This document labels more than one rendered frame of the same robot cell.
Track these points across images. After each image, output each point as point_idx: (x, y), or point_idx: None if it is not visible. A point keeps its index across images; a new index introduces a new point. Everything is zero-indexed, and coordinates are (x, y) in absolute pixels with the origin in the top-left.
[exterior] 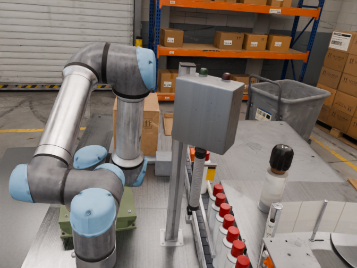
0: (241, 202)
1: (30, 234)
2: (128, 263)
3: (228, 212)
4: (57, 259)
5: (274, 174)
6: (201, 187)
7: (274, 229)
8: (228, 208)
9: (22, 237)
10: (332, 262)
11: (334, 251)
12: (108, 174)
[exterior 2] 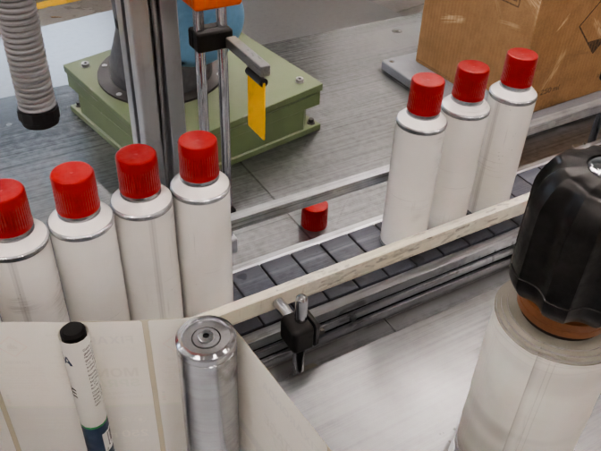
0: (443, 368)
1: (64, 78)
2: (38, 219)
3: (60, 197)
4: (12, 128)
5: (505, 302)
6: (13, 36)
7: (191, 442)
8: (61, 180)
9: (51, 76)
10: None
11: None
12: None
